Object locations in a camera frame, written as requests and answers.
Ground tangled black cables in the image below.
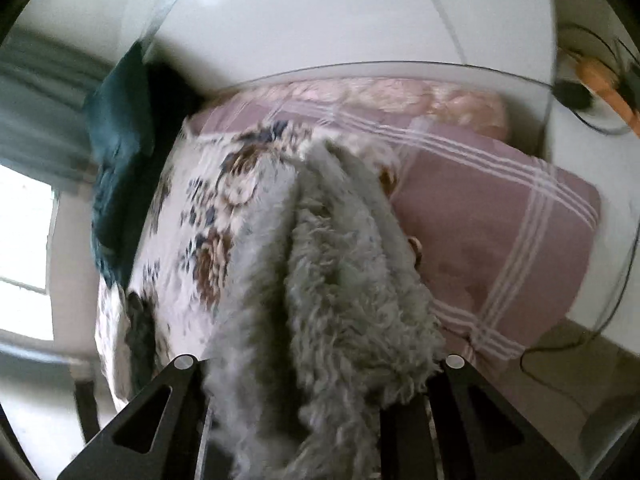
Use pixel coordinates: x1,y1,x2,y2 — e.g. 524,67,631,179
560,22,640,136

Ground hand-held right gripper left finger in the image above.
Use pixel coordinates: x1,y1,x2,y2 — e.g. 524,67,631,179
56,355,213,480

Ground teal striped curtain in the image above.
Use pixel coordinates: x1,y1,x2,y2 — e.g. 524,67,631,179
0,27,108,181

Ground window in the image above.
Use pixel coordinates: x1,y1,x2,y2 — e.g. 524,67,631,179
0,165,56,341

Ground orange object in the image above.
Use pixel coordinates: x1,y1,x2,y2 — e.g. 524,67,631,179
580,57,640,138

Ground white bed headboard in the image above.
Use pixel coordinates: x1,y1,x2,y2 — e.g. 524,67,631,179
145,0,558,106

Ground dark teal blanket and pillow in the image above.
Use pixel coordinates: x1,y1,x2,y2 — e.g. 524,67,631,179
82,42,156,181

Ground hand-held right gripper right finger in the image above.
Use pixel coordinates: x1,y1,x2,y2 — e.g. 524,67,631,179
380,355,548,480

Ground black cable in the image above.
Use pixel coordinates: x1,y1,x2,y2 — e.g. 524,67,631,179
520,205,640,391

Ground grey fluffy blanket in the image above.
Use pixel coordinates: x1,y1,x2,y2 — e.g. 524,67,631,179
202,137,446,480

